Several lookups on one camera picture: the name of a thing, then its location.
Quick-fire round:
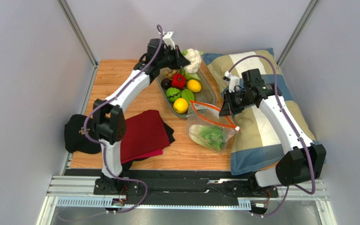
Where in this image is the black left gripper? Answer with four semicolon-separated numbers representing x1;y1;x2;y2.
157;45;189;70

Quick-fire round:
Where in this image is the white toy cauliflower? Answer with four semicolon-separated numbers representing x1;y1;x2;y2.
182;48;202;74

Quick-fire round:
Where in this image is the clear orange-zip plastic bag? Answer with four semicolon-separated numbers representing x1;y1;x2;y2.
186;101;240;154

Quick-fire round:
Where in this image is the toy lettuce head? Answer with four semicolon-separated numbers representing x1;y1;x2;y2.
188;124;226;152

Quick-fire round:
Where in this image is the yellow toy lemon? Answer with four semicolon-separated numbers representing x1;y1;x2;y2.
173;98;189;114
186;79;202;93

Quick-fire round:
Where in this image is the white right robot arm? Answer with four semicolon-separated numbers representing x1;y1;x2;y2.
219;69;327;187

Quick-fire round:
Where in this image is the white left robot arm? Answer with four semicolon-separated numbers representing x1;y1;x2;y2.
91;34;190;179

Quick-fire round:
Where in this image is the brown longan bunch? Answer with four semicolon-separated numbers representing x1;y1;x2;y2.
164;69;180;79

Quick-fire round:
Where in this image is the red toy bell pepper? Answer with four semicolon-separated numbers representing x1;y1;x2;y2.
171;74;187;89

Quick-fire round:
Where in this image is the dark purple toy fruit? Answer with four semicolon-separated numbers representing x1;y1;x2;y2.
160;78;172;90

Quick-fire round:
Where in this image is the green toy starfruit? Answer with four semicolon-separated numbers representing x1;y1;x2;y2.
181;89;195;104

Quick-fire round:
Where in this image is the green toy melon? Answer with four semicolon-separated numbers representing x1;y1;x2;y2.
165;87;181;103

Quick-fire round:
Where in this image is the plaid blue beige pillow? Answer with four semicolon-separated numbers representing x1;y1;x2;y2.
202;48;318;175

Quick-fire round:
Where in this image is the pink folded cloth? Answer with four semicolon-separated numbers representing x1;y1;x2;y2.
120;149;163;164

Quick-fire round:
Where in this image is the dark red folded cloth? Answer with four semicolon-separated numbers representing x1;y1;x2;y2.
120;110;170;164

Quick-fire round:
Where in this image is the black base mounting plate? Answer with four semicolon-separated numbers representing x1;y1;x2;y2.
64;169;283;206

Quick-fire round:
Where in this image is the black folded cloth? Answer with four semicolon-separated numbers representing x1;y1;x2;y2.
121;121;175;171

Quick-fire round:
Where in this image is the black cap with logo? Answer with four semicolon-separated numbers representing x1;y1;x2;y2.
64;114;101;154

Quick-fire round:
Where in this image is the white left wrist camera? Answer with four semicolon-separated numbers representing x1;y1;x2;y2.
163;31;176;50

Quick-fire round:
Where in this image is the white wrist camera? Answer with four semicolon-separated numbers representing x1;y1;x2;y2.
223;71;240;92
163;31;176;50

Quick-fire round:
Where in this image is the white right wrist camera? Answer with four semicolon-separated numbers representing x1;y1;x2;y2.
223;71;240;92

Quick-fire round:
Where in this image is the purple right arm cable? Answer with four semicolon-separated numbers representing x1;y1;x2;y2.
226;55;317;218

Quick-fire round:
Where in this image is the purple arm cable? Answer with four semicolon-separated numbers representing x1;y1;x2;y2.
226;55;317;218
82;24;165;214

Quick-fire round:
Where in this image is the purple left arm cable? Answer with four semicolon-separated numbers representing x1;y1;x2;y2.
82;24;165;214

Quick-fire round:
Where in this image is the aluminium front rail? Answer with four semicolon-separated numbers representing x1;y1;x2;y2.
37;169;336;225

